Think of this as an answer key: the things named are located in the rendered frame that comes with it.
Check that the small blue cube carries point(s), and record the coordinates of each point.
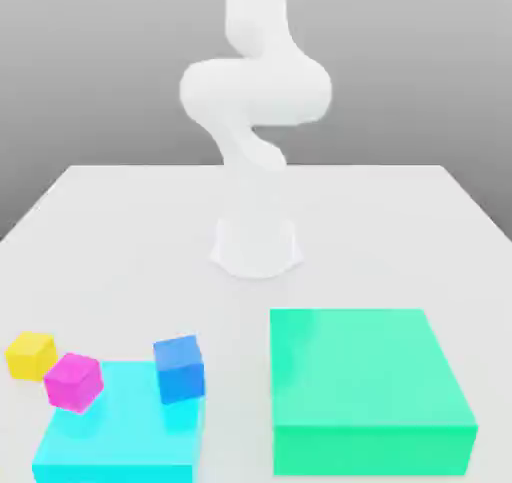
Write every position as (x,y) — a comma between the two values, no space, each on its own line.
(180,371)

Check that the large cyan box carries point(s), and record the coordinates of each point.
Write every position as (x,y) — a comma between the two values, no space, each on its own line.
(128,431)

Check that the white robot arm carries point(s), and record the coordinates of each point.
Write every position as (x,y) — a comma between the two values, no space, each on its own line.
(256,91)

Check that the small yellow cube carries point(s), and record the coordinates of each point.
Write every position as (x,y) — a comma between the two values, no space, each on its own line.
(28,353)

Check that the small magenta cube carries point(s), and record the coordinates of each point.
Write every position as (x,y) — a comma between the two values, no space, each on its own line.
(74,383)

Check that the large green box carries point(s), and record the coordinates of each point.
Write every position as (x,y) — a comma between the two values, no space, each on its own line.
(360,379)

